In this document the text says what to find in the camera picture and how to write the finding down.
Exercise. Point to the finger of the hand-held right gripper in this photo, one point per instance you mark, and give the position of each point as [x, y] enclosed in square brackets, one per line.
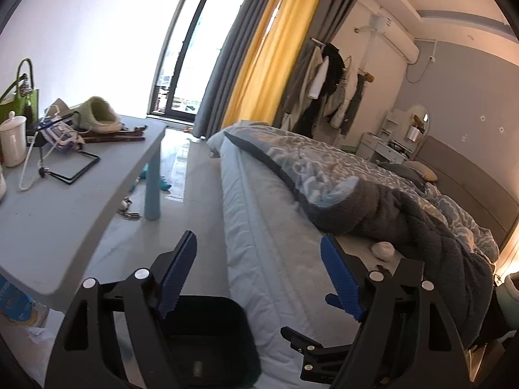
[314, 352]

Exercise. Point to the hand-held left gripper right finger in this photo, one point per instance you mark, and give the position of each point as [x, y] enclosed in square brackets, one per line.
[340, 279]

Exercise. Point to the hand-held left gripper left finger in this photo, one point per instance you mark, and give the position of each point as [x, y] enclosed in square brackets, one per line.
[178, 269]

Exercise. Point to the small white sock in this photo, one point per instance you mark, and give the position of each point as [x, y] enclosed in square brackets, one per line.
[383, 250]

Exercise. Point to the black trash bin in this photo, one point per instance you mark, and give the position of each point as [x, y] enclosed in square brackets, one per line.
[211, 332]

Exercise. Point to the grey blue patterned blanket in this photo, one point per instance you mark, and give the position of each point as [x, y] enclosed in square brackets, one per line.
[365, 186]

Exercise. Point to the light blue table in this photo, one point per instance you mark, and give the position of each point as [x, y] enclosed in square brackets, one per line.
[73, 219]

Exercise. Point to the beige pillow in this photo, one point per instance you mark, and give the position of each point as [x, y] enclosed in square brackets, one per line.
[421, 170]

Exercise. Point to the white vanity dresser with mirror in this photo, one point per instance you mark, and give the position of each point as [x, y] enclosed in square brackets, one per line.
[389, 146]

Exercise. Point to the brown wooden sticks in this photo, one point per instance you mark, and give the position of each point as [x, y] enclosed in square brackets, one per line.
[117, 135]

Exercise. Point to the pale green pot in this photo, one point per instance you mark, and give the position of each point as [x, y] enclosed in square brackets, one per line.
[509, 295]

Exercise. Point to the grey bed headboard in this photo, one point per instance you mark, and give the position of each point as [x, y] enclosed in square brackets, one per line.
[478, 178]

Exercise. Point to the green plush slipper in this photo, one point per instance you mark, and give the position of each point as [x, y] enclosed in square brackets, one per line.
[101, 115]

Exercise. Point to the blue white packet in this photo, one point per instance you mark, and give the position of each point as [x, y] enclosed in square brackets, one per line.
[61, 135]

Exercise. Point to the grey hanging garment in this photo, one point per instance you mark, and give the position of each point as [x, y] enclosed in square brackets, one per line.
[357, 99]

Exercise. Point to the black framed glass door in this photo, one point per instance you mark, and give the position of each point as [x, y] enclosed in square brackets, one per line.
[168, 69]

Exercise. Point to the white hanging shirt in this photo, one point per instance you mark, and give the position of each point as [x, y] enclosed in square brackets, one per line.
[320, 77]

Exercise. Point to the grey curtain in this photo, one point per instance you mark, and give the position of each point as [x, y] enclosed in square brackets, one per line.
[231, 69]

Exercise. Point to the white lidded cup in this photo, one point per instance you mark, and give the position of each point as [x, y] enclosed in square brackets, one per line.
[12, 142]

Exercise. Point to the black hanging coat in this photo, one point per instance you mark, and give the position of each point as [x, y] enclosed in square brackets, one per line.
[334, 69]

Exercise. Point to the green tote bag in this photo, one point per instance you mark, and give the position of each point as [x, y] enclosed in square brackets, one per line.
[18, 97]

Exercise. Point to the yellow curtain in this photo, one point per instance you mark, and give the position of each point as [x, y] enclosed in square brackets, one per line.
[271, 48]

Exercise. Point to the white air conditioner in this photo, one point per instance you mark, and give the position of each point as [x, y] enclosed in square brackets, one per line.
[399, 38]

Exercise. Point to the clothes rack with garments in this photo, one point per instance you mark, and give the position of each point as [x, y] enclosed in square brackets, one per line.
[324, 8]

